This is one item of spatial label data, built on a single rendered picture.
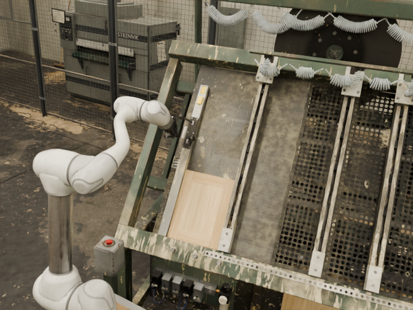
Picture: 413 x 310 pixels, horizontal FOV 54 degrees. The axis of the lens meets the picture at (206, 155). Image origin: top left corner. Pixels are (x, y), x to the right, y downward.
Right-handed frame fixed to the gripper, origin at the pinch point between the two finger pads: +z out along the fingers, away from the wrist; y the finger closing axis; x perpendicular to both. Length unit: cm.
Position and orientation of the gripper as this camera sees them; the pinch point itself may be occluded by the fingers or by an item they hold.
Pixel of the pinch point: (176, 134)
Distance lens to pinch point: 236.0
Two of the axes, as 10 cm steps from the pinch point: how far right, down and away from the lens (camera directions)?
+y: -2.6, 9.4, -2.2
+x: 9.4, 2.0, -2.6
